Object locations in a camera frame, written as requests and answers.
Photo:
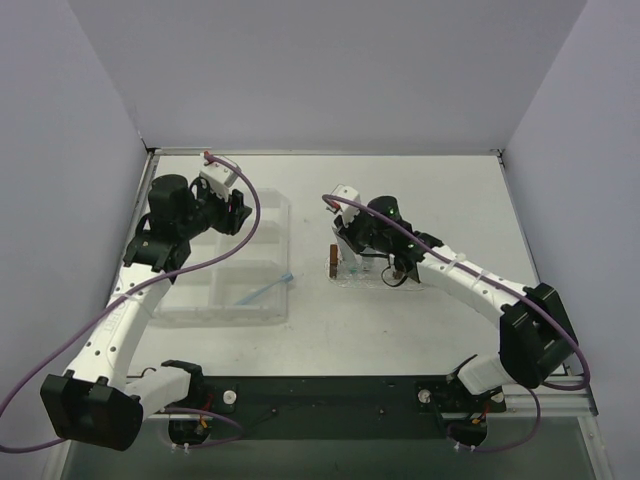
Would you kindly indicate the aluminium front rail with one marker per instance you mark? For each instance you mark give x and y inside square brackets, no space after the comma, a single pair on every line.
[550,400]

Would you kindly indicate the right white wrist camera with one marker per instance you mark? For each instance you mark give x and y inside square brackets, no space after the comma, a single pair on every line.
[340,204]

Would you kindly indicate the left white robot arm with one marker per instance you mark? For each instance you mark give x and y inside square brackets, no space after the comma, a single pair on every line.
[92,401]

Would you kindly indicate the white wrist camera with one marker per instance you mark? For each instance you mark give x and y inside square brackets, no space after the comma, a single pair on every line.
[340,204]
[220,174]

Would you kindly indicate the clear textured glass tray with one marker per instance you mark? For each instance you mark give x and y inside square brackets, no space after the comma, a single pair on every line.
[376,271]

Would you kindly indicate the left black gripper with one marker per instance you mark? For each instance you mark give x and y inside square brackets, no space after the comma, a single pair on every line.
[236,212]

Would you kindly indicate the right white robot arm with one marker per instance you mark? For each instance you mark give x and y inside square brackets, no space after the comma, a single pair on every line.
[535,333]

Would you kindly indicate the green cap toothpaste tube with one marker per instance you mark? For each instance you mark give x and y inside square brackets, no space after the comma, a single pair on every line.
[350,259]

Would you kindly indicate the clear plastic organizer box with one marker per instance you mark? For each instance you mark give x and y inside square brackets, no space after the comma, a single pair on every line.
[207,297]

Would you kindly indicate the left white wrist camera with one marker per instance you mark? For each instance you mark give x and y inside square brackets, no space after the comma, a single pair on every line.
[220,174]

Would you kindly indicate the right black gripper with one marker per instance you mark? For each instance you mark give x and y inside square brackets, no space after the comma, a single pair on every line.
[350,232]

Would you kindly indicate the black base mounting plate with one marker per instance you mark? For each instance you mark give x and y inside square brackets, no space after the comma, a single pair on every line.
[406,407]

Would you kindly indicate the light blue toothbrush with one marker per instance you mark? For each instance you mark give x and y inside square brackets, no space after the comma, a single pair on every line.
[284,279]

